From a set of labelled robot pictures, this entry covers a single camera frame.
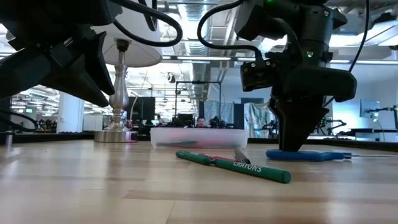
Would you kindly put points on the white shade silver table lamp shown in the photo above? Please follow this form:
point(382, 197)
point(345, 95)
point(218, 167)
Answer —
point(119, 93)

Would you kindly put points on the grey wall monitor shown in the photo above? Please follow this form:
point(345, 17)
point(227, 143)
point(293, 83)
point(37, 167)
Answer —
point(369, 108)

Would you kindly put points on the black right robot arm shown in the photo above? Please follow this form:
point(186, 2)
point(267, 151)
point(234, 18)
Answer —
point(311, 18)

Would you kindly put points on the black frame stand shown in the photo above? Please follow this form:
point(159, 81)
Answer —
point(199, 82)

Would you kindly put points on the clear box with pink lid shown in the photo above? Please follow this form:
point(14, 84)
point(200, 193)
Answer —
point(199, 138)

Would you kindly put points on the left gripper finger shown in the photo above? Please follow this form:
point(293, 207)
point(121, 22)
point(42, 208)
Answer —
point(77, 84)
point(99, 62)

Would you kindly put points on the silver ventilation duct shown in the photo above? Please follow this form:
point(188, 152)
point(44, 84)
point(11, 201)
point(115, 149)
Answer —
point(196, 62)

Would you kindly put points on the grey metal post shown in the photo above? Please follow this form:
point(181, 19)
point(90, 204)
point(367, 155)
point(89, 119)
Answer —
point(8, 140)

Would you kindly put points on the person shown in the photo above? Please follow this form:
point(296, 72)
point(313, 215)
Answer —
point(201, 122)

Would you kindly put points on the white building column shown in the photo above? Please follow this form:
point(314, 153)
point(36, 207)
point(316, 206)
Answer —
point(71, 118)

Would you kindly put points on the green exit sign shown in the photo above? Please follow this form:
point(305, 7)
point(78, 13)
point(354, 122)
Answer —
point(29, 110)

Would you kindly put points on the white cabinet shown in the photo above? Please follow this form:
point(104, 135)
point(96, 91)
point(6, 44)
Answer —
point(92, 123)

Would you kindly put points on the translucent plastic sheet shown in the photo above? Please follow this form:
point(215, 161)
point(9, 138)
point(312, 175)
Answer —
point(258, 118)

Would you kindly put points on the black pen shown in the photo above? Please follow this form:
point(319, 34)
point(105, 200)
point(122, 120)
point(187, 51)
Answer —
point(242, 156)

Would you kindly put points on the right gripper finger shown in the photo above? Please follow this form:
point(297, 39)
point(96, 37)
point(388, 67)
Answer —
point(300, 124)
point(274, 107)

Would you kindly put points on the dark background monitor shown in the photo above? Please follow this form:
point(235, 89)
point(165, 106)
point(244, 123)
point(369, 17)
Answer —
point(143, 109)

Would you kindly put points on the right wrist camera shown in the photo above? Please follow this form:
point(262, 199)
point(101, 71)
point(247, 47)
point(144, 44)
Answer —
point(258, 76)

